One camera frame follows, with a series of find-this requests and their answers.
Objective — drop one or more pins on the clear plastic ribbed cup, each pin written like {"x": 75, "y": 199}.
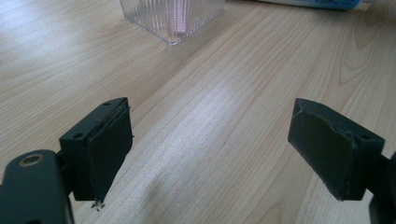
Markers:
{"x": 162, "y": 18}

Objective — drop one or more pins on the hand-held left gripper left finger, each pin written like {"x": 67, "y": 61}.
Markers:
{"x": 99, "y": 155}

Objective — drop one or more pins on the blue white toothpaste tube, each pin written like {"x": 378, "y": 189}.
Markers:
{"x": 311, "y": 3}

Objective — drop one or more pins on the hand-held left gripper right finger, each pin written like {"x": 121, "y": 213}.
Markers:
{"x": 330, "y": 149}

